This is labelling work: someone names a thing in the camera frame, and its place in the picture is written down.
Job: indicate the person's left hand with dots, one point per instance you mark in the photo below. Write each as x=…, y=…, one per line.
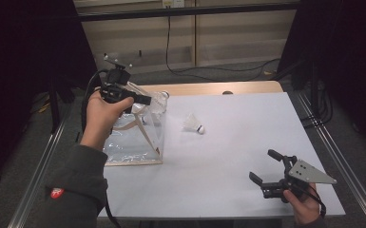
x=103, y=117

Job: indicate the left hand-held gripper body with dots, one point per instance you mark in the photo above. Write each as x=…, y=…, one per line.
x=117, y=79

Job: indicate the person's right hand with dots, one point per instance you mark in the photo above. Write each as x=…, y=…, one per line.
x=305, y=209

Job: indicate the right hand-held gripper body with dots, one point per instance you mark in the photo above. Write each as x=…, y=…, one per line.
x=307, y=174

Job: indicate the black metal stand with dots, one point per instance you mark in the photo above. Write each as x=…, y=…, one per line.
x=54, y=107

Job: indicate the round table grommet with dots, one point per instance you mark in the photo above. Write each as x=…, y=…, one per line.
x=227, y=92

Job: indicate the metal floor rail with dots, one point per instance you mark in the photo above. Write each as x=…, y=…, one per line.
x=345, y=167
x=34, y=186

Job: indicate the wall power socket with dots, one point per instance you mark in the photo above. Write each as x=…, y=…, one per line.
x=173, y=3

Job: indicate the black horizontal bar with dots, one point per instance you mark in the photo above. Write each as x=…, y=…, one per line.
x=187, y=11

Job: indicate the white shuttlecock blue band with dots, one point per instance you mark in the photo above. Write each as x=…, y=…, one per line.
x=191, y=124
x=160, y=103
x=144, y=120

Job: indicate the clear plastic wooden-framed box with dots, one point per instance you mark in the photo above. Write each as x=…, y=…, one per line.
x=130, y=145

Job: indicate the dark curtain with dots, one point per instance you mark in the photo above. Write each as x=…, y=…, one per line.
x=355, y=63
x=19, y=63

